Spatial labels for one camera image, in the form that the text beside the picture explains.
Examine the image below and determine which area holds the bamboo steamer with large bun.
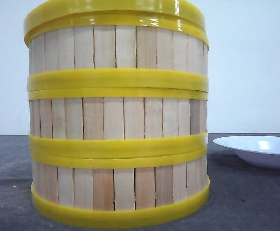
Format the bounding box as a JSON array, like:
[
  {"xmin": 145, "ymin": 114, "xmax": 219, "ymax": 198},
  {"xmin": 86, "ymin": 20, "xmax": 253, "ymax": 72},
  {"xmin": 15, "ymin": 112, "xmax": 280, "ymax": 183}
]
[{"xmin": 25, "ymin": 15, "xmax": 208, "ymax": 100}]

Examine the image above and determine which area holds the bamboo steamer with three buns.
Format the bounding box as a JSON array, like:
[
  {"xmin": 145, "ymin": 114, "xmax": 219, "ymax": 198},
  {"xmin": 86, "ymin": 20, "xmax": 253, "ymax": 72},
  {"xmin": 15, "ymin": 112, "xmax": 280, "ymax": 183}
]
[{"xmin": 29, "ymin": 97, "xmax": 207, "ymax": 159}]

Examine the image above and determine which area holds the woven bamboo steamer lid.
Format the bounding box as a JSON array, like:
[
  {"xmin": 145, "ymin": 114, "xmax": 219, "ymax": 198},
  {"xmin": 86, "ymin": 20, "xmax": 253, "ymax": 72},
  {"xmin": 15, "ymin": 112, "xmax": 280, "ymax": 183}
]
[{"xmin": 23, "ymin": 0, "xmax": 206, "ymax": 34}]

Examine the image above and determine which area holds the bamboo steamer with small bun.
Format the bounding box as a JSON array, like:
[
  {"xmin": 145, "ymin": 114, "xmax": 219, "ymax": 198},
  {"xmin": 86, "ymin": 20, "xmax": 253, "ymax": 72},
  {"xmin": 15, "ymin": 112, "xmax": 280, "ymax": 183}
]
[{"xmin": 31, "ymin": 155, "xmax": 210, "ymax": 229}]

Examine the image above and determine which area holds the white plate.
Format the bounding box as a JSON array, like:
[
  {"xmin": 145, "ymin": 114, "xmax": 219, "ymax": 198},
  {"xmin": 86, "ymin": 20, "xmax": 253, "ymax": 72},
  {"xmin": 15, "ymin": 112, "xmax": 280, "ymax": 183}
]
[{"xmin": 213, "ymin": 135, "xmax": 280, "ymax": 169}]

